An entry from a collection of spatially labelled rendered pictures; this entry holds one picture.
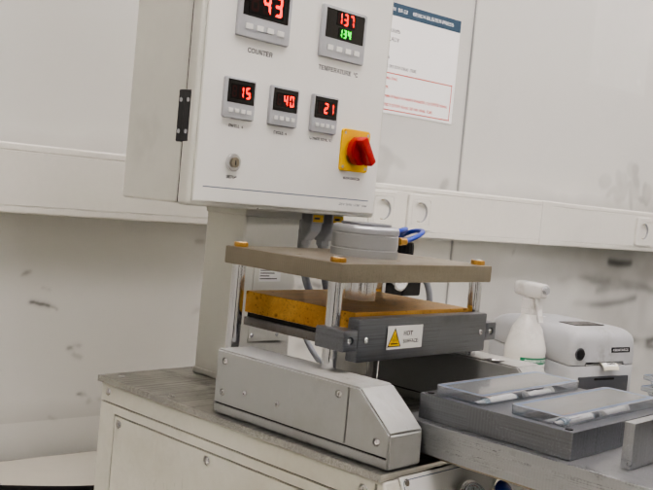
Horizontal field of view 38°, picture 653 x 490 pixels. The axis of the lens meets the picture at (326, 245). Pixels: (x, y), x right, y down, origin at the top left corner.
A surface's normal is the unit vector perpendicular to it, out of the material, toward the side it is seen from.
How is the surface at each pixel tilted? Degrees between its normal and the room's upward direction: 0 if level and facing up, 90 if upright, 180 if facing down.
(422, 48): 90
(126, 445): 90
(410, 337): 90
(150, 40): 90
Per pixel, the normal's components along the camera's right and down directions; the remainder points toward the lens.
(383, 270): 0.72, 0.11
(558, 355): -0.82, -0.09
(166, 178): -0.69, -0.03
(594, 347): 0.56, 0.03
